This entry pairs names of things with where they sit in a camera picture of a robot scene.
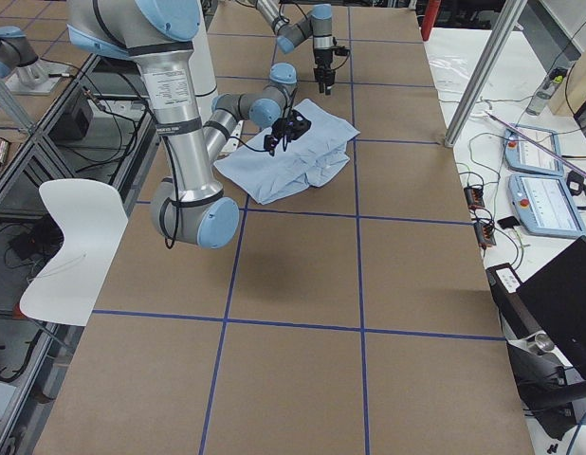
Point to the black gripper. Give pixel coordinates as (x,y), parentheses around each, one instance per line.
(320,60)
(279,128)

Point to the light blue button-up shirt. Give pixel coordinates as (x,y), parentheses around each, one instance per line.
(310,161)

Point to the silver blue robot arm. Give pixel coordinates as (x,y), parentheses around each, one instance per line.
(189,206)
(316,26)

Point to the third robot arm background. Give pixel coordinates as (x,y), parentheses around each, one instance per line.
(15,50)

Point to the red cylinder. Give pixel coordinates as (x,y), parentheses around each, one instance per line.
(429,19)

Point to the black power strip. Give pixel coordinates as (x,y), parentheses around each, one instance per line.
(484,232)
(474,197)

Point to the white plastic chair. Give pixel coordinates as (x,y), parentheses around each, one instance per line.
(92,220)

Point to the upper blue teach pendant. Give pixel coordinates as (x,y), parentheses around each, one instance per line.
(523,156)

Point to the blue teach pendant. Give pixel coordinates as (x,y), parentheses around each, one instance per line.
(544,206)
(523,156)

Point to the clear water bottle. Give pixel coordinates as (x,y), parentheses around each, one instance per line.
(546,90)

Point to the lower blue teach pendant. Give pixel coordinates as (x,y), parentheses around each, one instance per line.
(544,206)

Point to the black laptop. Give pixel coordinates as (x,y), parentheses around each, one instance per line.
(555,296)

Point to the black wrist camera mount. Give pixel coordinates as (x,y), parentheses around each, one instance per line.
(296,125)
(340,50)

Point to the aluminium frame post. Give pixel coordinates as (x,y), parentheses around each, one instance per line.
(494,46)

